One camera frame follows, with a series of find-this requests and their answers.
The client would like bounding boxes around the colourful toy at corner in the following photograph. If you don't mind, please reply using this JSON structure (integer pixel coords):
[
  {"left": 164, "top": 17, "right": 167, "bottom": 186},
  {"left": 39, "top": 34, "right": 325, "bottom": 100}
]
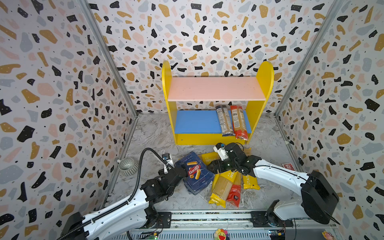
[{"left": 322, "top": 231, "right": 335, "bottom": 240}]

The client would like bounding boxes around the dark label spaghetti bag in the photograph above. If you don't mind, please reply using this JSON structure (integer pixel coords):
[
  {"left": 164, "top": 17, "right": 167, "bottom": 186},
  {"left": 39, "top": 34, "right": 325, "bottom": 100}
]
[{"left": 216, "top": 105, "right": 235, "bottom": 137}]

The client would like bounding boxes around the black corrugated cable hose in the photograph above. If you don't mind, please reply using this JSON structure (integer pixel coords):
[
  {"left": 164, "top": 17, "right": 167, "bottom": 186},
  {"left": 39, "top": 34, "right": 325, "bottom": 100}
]
[{"left": 56, "top": 147, "right": 169, "bottom": 240}]

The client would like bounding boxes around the aluminium corner post right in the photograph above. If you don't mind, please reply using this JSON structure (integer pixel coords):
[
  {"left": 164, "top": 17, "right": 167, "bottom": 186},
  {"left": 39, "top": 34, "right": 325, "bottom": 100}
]
[{"left": 274, "top": 0, "right": 343, "bottom": 119}]

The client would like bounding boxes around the smiling flower toy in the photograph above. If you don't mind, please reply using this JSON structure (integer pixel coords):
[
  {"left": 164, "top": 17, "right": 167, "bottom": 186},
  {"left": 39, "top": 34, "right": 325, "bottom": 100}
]
[{"left": 214, "top": 229, "right": 230, "bottom": 240}]

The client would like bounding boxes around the red spaghetti bag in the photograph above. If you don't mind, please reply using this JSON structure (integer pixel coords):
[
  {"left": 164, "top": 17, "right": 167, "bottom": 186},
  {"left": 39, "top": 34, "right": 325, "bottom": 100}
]
[
  {"left": 231, "top": 106, "right": 249, "bottom": 141},
  {"left": 227, "top": 173, "right": 242, "bottom": 207}
]

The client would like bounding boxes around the yellow shelf unit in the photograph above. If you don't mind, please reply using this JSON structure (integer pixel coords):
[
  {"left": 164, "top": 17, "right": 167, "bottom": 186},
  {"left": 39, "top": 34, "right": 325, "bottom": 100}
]
[{"left": 162, "top": 61, "right": 275, "bottom": 146}]

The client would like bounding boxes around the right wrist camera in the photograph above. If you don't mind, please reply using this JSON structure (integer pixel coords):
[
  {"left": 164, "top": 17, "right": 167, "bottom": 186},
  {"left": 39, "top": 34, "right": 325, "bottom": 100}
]
[{"left": 214, "top": 143, "right": 229, "bottom": 161}]

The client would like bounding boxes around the aluminium corner post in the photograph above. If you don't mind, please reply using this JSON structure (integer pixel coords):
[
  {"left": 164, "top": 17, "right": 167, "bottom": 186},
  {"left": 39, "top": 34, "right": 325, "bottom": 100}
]
[
  {"left": 78, "top": 0, "right": 138, "bottom": 119},
  {"left": 274, "top": 0, "right": 343, "bottom": 119}
]

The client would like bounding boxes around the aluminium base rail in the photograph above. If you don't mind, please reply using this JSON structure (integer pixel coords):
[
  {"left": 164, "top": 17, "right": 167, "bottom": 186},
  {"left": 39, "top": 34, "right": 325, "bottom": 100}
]
[{"left": 110, "top": 210, "right": 342, "bottom": 240}]

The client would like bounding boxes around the yellow spaghetti bag lying crosswise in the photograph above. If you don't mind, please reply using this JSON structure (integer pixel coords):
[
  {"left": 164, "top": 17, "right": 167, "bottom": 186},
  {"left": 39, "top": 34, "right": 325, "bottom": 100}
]
[{"left": 198, "top": 152, "right": 221, "bottom": 166}]

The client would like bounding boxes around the yellow Pastatime spaghetti bag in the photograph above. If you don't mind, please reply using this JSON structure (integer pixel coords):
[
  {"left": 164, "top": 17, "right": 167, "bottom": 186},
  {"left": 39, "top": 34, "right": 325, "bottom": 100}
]
[{"left": 243, "top": 176, "right": 261, "bottom": 190}]

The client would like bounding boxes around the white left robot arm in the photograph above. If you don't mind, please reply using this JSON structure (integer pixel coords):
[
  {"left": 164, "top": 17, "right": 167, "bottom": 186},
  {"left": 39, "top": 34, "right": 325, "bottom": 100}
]
[{"left": 59, "top": 167, "right": 188, "bottom": 240}]

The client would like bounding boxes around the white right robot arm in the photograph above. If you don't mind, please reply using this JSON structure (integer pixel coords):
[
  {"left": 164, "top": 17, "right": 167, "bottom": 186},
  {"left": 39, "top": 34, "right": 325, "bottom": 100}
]
[{"left": 208, "top": 143, "right": 339, "bottom": 227}]

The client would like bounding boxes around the blue Barilla pasta box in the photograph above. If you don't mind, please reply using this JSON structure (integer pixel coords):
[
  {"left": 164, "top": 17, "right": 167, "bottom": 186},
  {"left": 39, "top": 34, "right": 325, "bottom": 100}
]
[{"left": 175, "top": 152, "right": 215, "bottom": 195}]

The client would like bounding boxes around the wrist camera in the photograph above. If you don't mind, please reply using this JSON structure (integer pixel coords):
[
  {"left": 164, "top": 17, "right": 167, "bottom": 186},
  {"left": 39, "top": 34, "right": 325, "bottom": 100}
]
[
  {"left": 214, "top": 143, "right": 229, "bottom": 161},
  {"left": 162, "top": 153, "right": 174, "bottom": 174}
]

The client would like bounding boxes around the aluminium corner post left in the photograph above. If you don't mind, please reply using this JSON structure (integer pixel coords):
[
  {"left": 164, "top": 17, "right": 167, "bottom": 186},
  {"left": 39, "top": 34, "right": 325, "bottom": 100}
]
[{"left": 78, "top": 0, "right": 138, "bottom": 119}]

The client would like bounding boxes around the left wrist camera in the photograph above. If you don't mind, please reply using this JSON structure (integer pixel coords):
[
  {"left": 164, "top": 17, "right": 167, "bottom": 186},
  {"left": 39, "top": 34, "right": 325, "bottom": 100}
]
[{"left": 162, "top": 153, "right": 174, "bottom": 174}]

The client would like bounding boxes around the red card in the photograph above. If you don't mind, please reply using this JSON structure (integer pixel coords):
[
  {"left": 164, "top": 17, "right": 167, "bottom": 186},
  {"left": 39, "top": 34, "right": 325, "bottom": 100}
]
[{"left": 282, "top": 163, "right": 295, "bottom": 171}]

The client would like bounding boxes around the red bottom spaghetti bag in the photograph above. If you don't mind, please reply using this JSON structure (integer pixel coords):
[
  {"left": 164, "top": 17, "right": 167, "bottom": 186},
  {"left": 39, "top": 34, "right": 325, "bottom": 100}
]
[{"left": 227, "top": 173, "right": 242, "bottom": 207}]

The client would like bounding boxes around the yellow spaghetti bag front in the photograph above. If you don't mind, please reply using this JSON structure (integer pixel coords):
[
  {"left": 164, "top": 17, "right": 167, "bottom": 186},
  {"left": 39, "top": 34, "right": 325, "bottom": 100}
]
[{"left": 209, "top": 171, "right": 238, "bottom": 208}]

